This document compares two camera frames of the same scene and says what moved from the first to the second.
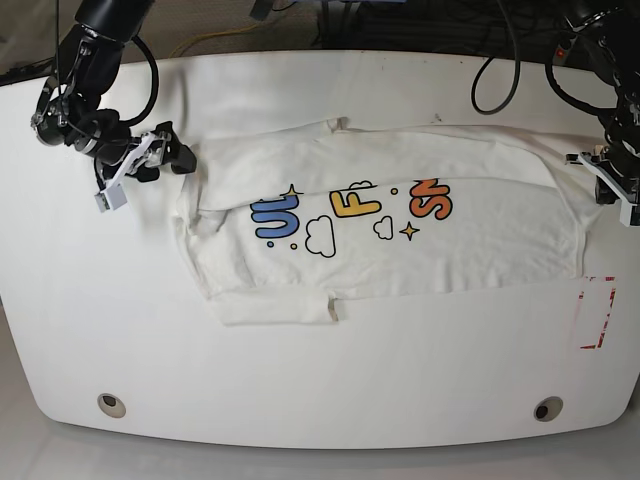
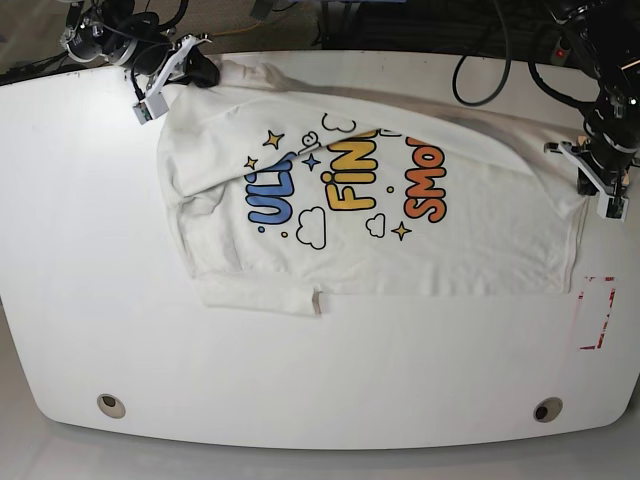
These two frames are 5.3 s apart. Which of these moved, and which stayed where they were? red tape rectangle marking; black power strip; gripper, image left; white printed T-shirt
Moved: white printed T-shirt; gripper, image left
Stayed: red tape rectangle marking; black power strip
